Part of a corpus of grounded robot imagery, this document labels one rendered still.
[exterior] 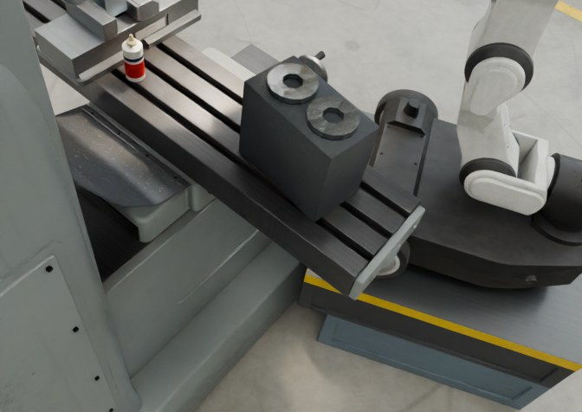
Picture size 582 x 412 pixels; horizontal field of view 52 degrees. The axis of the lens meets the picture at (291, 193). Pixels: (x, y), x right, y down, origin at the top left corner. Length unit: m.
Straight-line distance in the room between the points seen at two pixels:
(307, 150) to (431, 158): 0.84
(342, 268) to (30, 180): 0.54
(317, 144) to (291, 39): 1.99
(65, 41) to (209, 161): 0.39
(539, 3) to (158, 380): 1.31
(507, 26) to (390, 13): 1.93
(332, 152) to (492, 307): 0.94
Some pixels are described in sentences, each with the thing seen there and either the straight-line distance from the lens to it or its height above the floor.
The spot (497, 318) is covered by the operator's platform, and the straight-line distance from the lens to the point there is 1.77.
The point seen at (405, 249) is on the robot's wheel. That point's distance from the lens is 1.58.
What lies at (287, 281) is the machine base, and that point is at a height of 0.18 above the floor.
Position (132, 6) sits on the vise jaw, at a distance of 1.34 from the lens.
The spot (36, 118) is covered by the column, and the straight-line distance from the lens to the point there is 0.79.
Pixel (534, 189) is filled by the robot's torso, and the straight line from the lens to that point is 1.62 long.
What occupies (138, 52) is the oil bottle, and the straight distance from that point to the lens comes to 1.27.
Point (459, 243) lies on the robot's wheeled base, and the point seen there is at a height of 0.57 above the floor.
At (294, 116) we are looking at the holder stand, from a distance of 1.01.
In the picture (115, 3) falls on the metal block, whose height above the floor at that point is 1.05.
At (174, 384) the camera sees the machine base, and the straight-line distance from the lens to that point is 1.74.
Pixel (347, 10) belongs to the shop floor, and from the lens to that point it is 3.18.
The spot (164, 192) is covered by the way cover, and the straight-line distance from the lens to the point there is 1.20.
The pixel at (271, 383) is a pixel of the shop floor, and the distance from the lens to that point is 1.96.
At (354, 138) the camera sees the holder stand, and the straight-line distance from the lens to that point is 0.99.
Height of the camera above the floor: 1.85
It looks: 53 degrees down
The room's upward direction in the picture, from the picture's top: 12 degrees clockwise
